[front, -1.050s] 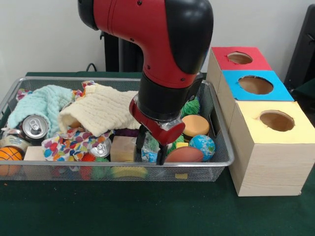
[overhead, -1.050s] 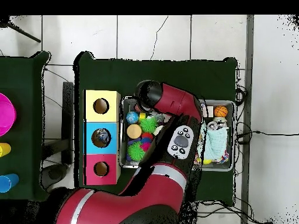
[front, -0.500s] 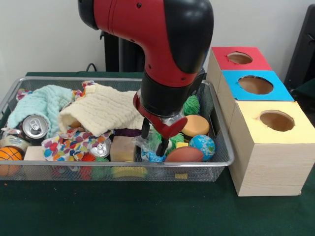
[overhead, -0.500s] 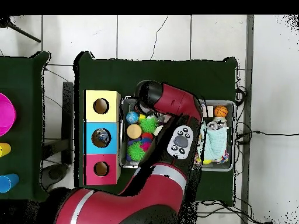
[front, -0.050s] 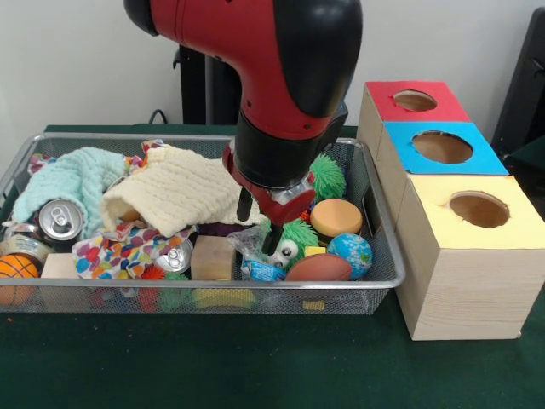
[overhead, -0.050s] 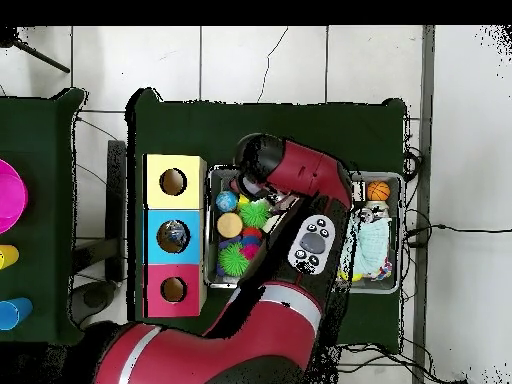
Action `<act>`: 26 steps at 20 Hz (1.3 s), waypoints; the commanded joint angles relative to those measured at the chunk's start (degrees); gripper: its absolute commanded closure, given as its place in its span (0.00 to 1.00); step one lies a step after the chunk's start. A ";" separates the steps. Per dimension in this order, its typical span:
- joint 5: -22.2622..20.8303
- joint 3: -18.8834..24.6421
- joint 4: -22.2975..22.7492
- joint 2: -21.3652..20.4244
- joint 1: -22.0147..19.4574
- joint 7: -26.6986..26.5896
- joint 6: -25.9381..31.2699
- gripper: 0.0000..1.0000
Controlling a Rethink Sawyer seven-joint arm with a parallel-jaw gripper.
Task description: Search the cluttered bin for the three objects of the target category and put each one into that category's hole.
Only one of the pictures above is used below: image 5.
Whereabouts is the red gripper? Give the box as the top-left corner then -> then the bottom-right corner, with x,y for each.
221,144 -> 317,257

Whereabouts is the dark blue labelled packet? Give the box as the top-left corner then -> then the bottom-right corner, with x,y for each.
227,225 -> 287,282

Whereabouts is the cream waffle cloth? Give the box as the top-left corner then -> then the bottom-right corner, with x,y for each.
100,144 -> 267,239

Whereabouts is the clear mesh bin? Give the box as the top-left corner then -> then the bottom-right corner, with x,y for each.
0,132 -> 406,315

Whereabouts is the wooden box with three holes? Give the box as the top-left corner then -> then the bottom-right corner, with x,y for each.
356,80 -> 536,341

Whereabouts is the brown toy football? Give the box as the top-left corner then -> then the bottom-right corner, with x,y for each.
284,254 -> 353,282

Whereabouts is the orange sponge disc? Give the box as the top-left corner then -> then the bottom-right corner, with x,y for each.
309,199 -> 364,236

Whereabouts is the silver drink can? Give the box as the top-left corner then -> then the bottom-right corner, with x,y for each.
152,237 -> 195,274
32,199 -> 85,252

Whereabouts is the blue globe ball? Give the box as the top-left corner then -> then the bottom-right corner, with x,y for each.
326,233 -> 374,280

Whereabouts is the dark green table cloth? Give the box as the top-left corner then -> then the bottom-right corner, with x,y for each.
502,135 -> 545,197
0,123 -> 545,409

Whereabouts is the colourful spotted cloth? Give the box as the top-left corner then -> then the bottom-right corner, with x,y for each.
71,224 -> 198,280

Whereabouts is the mint green cloth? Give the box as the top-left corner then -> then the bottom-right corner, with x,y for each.
12,147 -> 129,240

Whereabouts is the plain wooden block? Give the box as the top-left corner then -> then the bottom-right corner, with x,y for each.
41,253 -> 82,280

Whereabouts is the orange mini basketball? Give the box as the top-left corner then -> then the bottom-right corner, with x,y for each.
0,253 -> 43,306

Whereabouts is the black upright panel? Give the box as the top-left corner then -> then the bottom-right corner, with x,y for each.
491,6 -> 545,150

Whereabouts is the black cable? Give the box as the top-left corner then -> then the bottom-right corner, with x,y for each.
148,108 -> 184,125

